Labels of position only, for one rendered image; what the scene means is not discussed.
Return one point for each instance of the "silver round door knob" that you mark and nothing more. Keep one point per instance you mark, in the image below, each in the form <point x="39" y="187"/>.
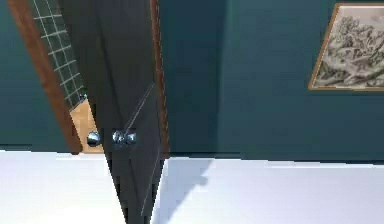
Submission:
<point x="122" y="137"/>
<point x="93" y="138"/>

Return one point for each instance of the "dark grey room door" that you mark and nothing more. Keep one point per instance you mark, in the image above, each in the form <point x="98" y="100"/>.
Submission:
<point x="123" y="66"/>

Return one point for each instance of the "framed grey landscape picture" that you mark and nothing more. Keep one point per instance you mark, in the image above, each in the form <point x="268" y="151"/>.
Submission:
<point x="356" y="50"/>

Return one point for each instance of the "brown wooden door frame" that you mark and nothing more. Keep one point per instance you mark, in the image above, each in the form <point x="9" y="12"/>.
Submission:
<point x="43" y="66"/>

